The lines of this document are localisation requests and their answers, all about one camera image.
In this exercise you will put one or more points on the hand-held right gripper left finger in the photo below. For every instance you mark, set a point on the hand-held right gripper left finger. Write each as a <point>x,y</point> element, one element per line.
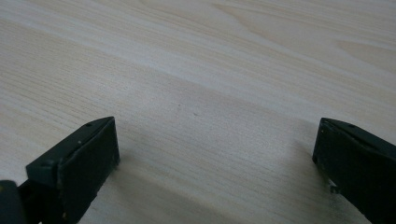
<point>77,168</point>

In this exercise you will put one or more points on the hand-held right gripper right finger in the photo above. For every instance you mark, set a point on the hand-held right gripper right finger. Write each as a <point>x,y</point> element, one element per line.
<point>358,161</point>

